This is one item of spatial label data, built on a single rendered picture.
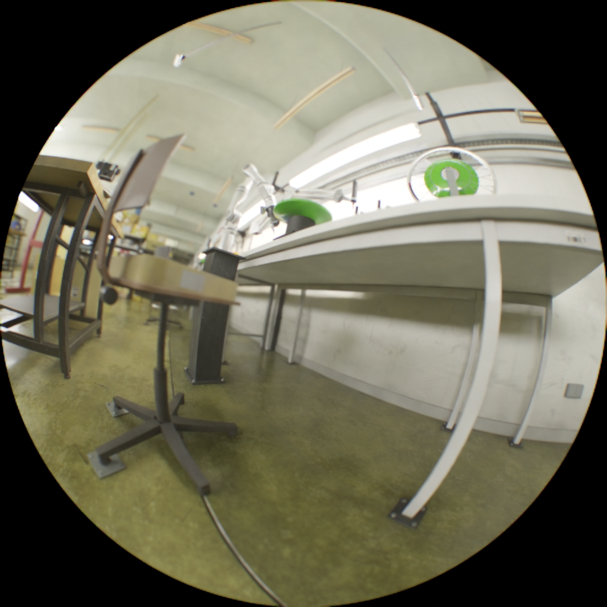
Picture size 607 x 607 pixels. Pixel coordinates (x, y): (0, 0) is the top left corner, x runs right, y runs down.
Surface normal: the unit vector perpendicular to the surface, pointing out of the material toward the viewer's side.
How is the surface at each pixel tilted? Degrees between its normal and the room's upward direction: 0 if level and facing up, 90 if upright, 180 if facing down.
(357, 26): 180
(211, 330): 90
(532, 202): 90
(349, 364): 90
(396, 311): 90
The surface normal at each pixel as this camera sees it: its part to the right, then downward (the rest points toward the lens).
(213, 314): 0.73, 0.10
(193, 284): 0.95, 0.16
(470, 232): -0.75, -0.17
